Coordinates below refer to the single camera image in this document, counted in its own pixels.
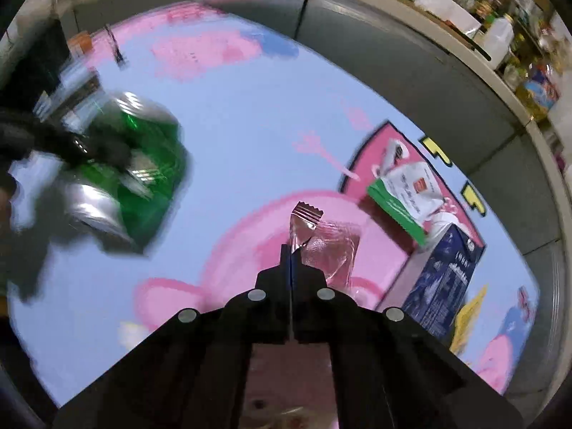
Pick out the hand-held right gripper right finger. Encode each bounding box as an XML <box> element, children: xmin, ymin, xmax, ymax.
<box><xmin>290</xmin><ymin>250</ymin><xmax>523</xmax><ymax>429</ymax></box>

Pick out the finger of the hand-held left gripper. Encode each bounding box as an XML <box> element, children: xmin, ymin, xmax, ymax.
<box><xmin>45</xmin><ymin>123</ymin><xmax>133</xmax><ymax>173</ymax></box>

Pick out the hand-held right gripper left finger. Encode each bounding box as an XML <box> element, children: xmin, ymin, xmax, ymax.
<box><xmin>53</xmin><ymin>243</ymin><xmax>292</xmax><ymax>429</ymax></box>

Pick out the clear pink wrapper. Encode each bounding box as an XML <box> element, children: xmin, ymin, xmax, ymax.
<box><xmin>288</xmin><ymin>201</ymin><xmax>362</xmax><ymax>287</ymax></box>

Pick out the green foil packet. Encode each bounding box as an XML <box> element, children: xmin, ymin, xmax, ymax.
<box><xmin>60</xmin><ymin>92</ymin><xmax>188</xmax><ymax>248</ymax></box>

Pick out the orange device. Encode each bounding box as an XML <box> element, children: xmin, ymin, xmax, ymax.
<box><xmin>69</xmin><ymin>31</ymin><xmax>93</xmax><ymax>54</ymax></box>

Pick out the green white packet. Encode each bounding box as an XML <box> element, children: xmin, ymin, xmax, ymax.
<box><xmin>366</xmin><ymin>163</ymin><xmax>448</xmax><ymax>247</ymax></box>

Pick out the dark blue carton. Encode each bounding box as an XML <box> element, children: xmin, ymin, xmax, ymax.
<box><xmin>401</xmin><ymin>212</ymin><xmax>486</xmax><ymax>341</ymax></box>

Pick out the cartoon pig printed blanket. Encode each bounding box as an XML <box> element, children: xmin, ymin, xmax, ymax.
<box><xmin>6</xmin><ymin>0</ymin><xmax>539</xmax><ymax>405</ymax></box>

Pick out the small white wrapper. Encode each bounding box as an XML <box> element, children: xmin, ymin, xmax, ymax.
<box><xmin>373</xmin><ymin>138</ymin><xmax>409</xmax><ymax>178</ymax></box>

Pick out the cooking oil bottle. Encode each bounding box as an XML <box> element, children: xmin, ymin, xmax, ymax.
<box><xmin>515</xmin><ymin>60</ymin><xmax>561</xmax><ymax>122</ymax></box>

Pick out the white plastic jug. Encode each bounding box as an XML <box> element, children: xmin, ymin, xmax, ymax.
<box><xmin>480</xmin><ymin>15</ymin><xmax>516</xmax><ymax>71</ymax></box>

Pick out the cluttered spice rack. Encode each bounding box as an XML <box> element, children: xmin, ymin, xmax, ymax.
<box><xmin>505</xmin><ymin>0</ymin><xmax>555</xmax><ymax>68</ymax></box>

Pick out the black cable with plug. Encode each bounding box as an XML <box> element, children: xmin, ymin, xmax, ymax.
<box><xmin>104</xmin><ymin>24</ymin><xmax>127</xmax><ymax>67</ymax></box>

